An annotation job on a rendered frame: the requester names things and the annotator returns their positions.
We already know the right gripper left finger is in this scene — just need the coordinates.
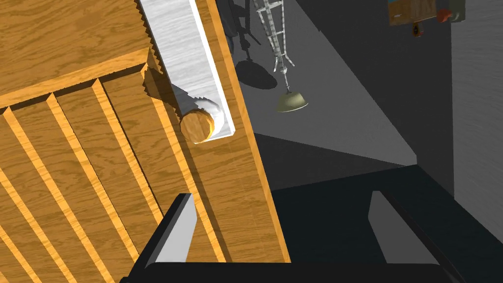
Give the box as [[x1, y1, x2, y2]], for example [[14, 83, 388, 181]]
[[138, 193, 198, 269]]

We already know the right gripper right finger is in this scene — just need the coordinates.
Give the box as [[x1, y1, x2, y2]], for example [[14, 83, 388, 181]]
[[367, 190, 456, 272]]

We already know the wooden slatted door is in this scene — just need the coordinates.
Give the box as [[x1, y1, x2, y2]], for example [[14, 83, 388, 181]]
[[0, 0, 292, 283]]

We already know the wooden round door knob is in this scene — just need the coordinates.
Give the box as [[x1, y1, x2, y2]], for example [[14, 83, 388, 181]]
[[179, 99, 224, 144]]

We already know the floor lamp with green shade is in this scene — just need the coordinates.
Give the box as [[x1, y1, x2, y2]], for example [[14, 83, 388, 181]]
[[253, 0, 309, 113]]

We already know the wooden wall cabinet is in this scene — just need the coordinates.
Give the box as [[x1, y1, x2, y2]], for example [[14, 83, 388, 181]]
[[387, 0, 467, 38]]

